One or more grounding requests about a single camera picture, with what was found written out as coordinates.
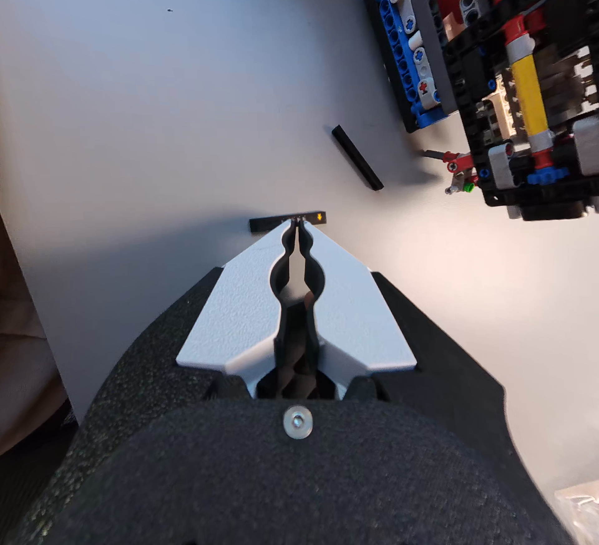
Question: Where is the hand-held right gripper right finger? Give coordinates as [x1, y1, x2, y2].
[298, 220, 418, 400]

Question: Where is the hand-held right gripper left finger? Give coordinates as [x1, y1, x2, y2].
[175, 220, 297, 400]

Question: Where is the black long lego tile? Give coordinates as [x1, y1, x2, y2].
[331, 124, 385, 192]

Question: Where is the red blue lego car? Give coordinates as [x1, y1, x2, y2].
[356, 0, 599, 222]

